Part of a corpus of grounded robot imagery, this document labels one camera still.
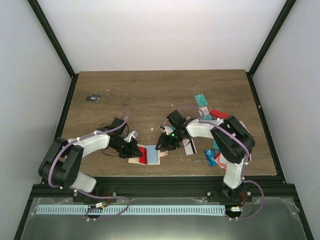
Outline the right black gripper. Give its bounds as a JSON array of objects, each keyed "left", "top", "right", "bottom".
[{"left": 156, "top": 129, "right": 184, "bottom": 151}]

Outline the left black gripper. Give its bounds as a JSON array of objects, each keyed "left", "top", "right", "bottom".
[{"left": 111, "top": 138, "right": 143, "bottom": 159}]

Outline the red card black stripe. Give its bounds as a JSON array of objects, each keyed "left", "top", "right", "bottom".
[{"left": 139, "top": 146, "right": 148, "bottom": 165}]

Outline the beige card holder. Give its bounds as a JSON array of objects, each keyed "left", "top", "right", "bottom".
[{"left": 128, "top": 144, "right": 169, "bottom": 166}]

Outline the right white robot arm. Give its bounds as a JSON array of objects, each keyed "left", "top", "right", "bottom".
[{"left": 155, "top": 115, "right": 256, "bottom": 202}]

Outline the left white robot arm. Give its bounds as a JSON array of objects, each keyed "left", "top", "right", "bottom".
[{"left": 38, "top": 129, "right": 143, "bottom": 202}]

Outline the white card magnetic stripe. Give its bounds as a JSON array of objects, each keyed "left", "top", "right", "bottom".
[{"left": 182, "top": 139, "right": 197, "bottom": 156}]

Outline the blue card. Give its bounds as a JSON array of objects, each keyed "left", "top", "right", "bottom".
[{"left": 204, "top": 148, "right": 218, "bottom": 167}]

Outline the far teal card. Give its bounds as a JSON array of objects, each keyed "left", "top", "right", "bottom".
[{"left": 194, "top": 94, "right": 208, "bottom": 107}]

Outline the far red card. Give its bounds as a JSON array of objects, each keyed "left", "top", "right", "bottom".
[{"left": 209, "top": 108, "right": 229, "bottom": 119}]

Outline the white card red pattern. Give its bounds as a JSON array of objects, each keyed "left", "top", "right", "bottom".
[{"left": 214, "top": 152, "right": 227, "bottom": 171}]

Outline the small black card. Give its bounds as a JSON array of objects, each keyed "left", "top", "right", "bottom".
[{"left": 86, "top": 94, "right": 101, "bottom": 102}]

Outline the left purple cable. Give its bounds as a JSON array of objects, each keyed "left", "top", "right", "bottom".
[{"left": 47, "top": 111, "right": 131, "bottom": 188}]

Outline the purple cable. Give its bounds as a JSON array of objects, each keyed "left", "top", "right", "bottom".
[
  {"left": 172, "top": 106, "right": 265, "bottom": 221},
  {"left": 47, "top": 111, "right": 131, "bottom": 188}
]

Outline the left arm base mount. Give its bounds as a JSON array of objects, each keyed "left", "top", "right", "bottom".
[{"left": 72, "top": 176, "right": 116, "bottom": 205}]

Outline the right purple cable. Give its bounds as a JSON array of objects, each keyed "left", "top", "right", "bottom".
[{"left": 172, "top": 106, "right": 265, "bottom": 221}]

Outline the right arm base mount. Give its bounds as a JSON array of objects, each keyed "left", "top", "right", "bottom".
[{"left": 205, "top": 183, "right": 252, "bottom": 204}]

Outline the light blue slotted cable duct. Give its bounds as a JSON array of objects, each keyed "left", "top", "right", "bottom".
[{"left": 36, "top": 204, "right": 226, "bottom": 216}]

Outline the black frame rail front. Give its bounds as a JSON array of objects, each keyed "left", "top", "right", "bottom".
[{"left": 32, "top": 176, "right": 296, "bottom": 201}]

